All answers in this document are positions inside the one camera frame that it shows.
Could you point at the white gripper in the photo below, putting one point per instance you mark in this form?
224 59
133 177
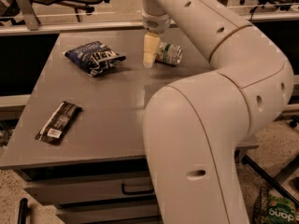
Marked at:
156 22

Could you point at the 7up soda can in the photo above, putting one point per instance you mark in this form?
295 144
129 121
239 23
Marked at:
169 54

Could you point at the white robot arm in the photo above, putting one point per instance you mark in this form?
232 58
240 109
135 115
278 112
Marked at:
193 126

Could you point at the blue chip bag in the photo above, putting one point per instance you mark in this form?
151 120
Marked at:
94 58

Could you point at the grey drawer cabinet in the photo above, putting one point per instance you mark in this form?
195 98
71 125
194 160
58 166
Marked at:
103 147

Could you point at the black snack bar wrapper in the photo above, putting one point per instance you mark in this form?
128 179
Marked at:
57 125

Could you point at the black bar lower left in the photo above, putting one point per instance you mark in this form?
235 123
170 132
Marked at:
23 211

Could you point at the metal railing frame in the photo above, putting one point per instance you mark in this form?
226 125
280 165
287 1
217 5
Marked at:
71 24

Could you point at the black drawer handle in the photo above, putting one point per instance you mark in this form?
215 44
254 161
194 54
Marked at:
130 190

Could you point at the black wire basket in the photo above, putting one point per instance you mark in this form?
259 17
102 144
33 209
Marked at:
260 206

